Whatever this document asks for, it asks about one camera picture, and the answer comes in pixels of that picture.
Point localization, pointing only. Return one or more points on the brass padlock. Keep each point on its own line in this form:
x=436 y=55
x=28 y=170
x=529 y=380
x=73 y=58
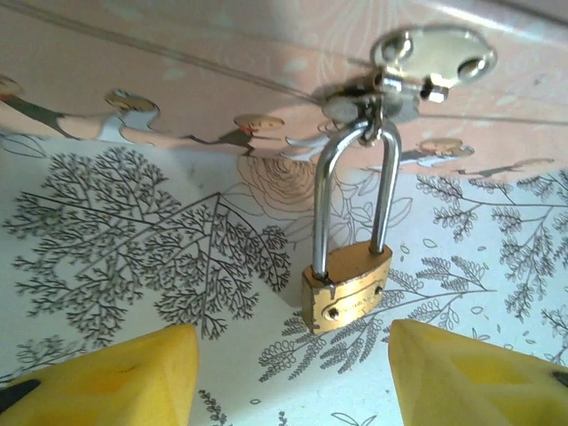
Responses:
x=350 y=288

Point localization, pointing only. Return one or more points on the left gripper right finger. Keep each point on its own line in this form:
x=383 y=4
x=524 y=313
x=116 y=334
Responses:
x=470 y=381

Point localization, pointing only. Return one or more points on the silver box latch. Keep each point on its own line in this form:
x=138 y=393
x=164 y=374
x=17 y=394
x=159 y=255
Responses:
x=439 y=53

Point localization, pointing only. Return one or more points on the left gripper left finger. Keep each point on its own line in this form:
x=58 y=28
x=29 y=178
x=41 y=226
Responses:
x=111 y=386

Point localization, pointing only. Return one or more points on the pink tin box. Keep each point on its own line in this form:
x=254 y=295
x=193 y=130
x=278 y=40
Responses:
x=177 y=53

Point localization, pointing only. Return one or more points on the floral tablecloth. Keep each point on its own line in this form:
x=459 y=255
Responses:
x=133 y=248

